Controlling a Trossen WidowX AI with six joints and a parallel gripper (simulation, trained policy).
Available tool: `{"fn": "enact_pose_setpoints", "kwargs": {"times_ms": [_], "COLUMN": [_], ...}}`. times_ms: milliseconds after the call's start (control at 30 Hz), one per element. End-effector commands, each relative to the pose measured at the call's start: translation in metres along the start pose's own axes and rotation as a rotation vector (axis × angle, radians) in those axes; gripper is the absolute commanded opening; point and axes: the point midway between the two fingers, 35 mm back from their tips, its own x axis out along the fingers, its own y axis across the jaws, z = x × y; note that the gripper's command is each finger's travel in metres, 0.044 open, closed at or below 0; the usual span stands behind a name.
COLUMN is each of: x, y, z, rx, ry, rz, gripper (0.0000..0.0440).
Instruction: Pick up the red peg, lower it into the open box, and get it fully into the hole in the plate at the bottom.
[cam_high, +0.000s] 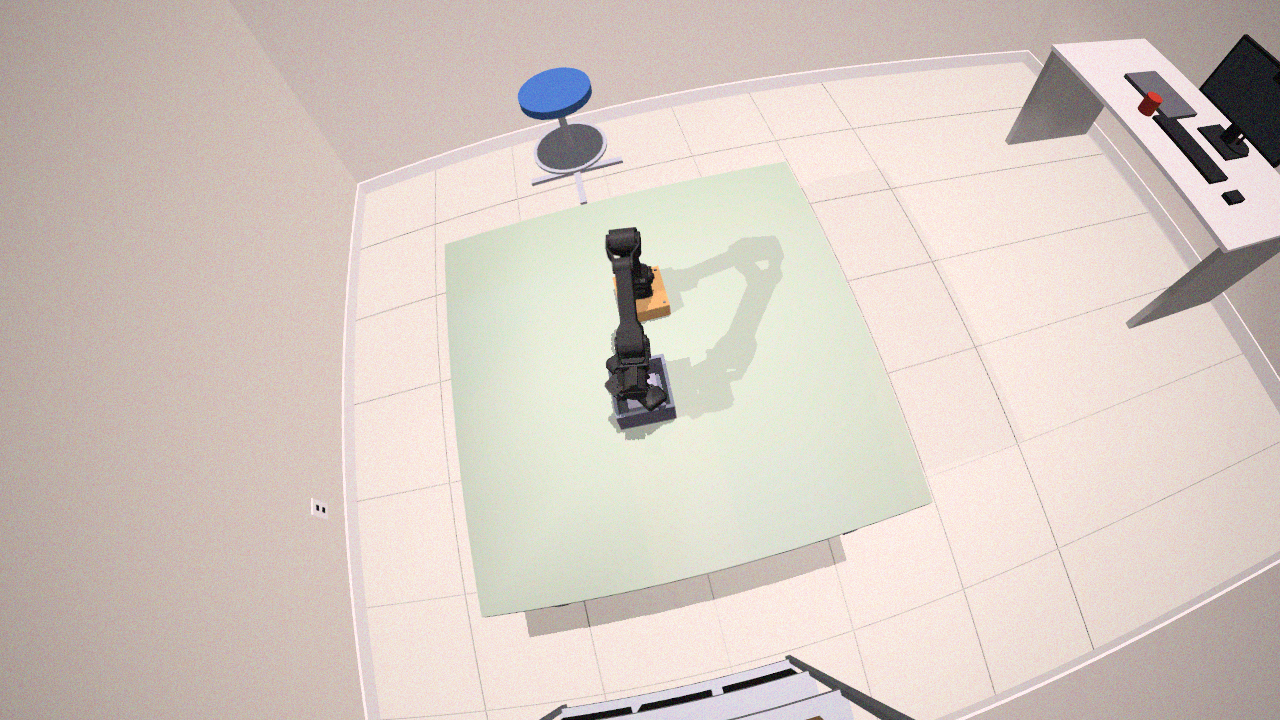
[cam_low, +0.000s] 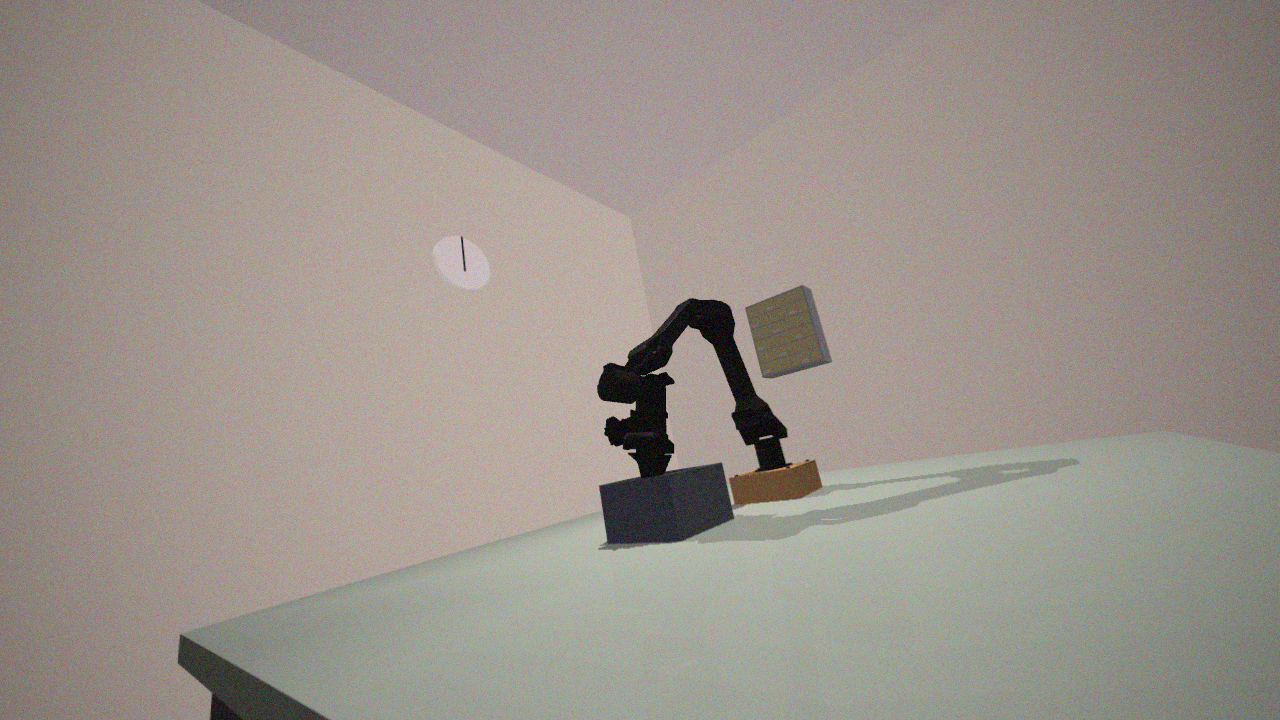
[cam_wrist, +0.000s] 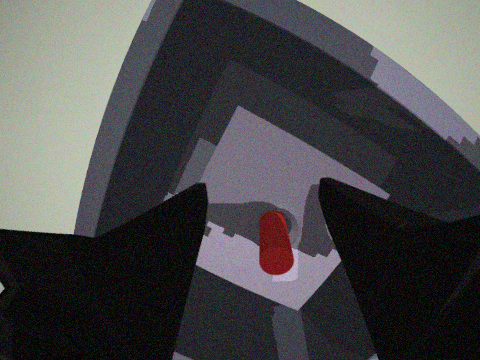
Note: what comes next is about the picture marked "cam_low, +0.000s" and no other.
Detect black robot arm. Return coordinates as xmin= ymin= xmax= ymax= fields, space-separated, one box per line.
xmin=596 ymin=299 xmax=794 ymax=471

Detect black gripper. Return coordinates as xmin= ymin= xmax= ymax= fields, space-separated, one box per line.
xmin=623 ymin=404 xmax=675 ymax=478

